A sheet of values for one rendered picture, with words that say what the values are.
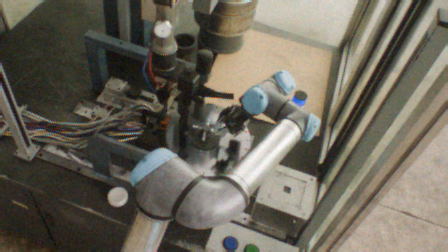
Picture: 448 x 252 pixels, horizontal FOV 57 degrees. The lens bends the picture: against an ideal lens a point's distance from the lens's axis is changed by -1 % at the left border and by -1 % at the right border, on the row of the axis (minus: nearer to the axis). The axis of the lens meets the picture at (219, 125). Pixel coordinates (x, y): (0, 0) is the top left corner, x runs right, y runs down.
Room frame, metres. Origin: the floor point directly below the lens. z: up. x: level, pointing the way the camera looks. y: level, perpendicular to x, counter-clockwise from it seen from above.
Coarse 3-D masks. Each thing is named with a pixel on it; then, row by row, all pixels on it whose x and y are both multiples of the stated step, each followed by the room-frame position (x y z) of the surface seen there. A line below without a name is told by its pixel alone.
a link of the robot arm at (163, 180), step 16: (144, 160) 0.51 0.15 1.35; (160, 160) 0.51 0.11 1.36; (176, 160) 0.52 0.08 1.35; (144, 176) 0.47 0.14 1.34; (160, 176) 0.47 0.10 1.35; (176, 176) 0.47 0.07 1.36; (192, 176) 0.48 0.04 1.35; (144, 192) 0.45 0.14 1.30; (160, 192) 0.44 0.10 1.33; (176, 192) 0.44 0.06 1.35; (144, 208) 0.43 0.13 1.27; (160, 208) 0.43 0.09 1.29; (176, 208) 0.41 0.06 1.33; (144, 224) 0.42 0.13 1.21; (160, 224) 0.42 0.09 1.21; (128, 240) 0.40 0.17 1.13; (144, 240) 0.40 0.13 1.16; (160, 240) 0.42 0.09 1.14
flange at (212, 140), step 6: (210, 126) 0.95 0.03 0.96; (192, 132) 0.91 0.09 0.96; (198, 132) 0.91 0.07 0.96; (210, 132) 0.91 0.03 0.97; (192, 138) 0.88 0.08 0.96; (198, 138) 0.89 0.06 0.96; (210, 138) 0.89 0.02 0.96; (216, 138) 0.90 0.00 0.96; (198, 144) 0.86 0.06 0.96; (204, 144) 0.87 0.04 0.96; (210, 144) 0.87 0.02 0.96; (216, 144) 0.88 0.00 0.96
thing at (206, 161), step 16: (176, 112) 0.99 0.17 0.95; (208, 112) 1.02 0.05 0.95; (160, 128) 0.91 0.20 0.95; (176, 128) 0.92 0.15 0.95; (160, 144) 0.84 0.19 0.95; (176, 144) 0.85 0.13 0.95; (192, 144) 0.86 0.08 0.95; (224, 144) 0.89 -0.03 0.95; (240, 144) 0.90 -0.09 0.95; (192, 160) 0.80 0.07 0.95; (208, 160) 0.81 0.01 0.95; (224, 160) 0.82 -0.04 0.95; (208, 176) 0.75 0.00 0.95
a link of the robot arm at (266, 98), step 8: (256, 88) 0.82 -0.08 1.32; (264, 88) 0.83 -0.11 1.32; (272, 88) 0.85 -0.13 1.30; (248, 96) 0.80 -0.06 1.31; (256, 96) 0.79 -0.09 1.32; (264, 96) 0.80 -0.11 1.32; (272, 96) 0.81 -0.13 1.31; (280, 96) 0.81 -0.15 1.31; (248, 104) 0.79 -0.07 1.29; (256, 104) 0.78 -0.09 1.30; (264, 104) 0.78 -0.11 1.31; (272, 104) 0.79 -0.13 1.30; (280, 104) 0.79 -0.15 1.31; (256, 112) 0.77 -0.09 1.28; (264, 112) 0.78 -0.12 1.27; (272, 112) 0.77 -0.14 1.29
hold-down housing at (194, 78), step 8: (184, 72) 0.90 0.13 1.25; (192, 72) 0.90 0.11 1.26; (184, 80) 0.87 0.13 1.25; (192, 80) 0.87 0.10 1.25; (184, 88) 0.87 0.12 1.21; (192, 88) 0.87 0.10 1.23; (184, 104) 0.88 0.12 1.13; (192, 104) 0.89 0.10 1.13; (184, 112) 0.87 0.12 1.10; (192, 112) 0.89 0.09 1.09
